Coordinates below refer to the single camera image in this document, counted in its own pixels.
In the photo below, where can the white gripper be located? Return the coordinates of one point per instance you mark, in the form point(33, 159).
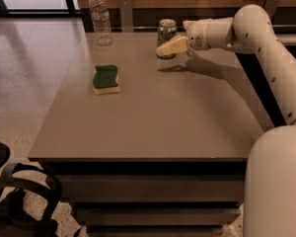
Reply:
point(197, 35)

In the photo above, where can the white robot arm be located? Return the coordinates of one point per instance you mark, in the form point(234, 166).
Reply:
point(270, 184)

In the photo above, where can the metal bracket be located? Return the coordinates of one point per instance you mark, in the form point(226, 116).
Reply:
point(126, 15)
point(270, 7)

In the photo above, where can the horizontal metal rail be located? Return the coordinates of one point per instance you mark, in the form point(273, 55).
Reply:
point(277, 28)

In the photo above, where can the black bag with straps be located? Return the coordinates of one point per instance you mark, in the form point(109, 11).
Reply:
point(14, 221)

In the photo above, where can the green and yellow sponge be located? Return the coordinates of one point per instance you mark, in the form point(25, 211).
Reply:
point(105, 80)

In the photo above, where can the green soda can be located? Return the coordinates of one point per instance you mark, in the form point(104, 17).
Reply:
point(167, 30)

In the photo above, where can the clear plastic water bottle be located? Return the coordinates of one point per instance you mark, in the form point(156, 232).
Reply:
point(101, 21)

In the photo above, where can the left metal bracket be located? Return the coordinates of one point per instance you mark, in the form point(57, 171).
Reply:
point(126, 15)

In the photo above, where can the right metal bracket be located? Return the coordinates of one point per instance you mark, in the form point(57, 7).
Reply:
point(270, 7)

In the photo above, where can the grey drawer cabinet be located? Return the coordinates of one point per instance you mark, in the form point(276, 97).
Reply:
point(164, 157)

